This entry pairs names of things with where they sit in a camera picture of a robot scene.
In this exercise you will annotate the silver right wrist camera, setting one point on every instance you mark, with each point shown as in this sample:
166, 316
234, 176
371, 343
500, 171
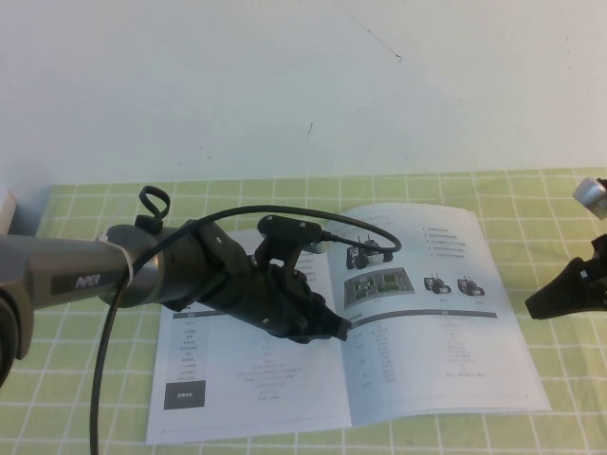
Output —
590, 194

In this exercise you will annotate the grey left Piper robot arm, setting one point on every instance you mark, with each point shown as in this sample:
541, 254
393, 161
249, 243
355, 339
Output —
71, 270

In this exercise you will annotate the green checkered tablecloth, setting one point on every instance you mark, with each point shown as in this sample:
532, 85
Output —
71, 417

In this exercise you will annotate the white product booklet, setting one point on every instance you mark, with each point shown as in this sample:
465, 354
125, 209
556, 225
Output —
427, 369

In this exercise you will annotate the white zip tie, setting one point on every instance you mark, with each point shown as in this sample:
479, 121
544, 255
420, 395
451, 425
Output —
124, 258

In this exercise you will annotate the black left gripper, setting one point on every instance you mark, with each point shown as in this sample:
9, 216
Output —
265, 303

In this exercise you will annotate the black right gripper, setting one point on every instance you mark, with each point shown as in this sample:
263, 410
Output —
600, 275

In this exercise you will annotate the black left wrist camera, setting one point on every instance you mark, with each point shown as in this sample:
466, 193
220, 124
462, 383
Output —
289, 226

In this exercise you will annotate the white box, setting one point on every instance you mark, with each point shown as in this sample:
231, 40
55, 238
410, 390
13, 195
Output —
6, 208

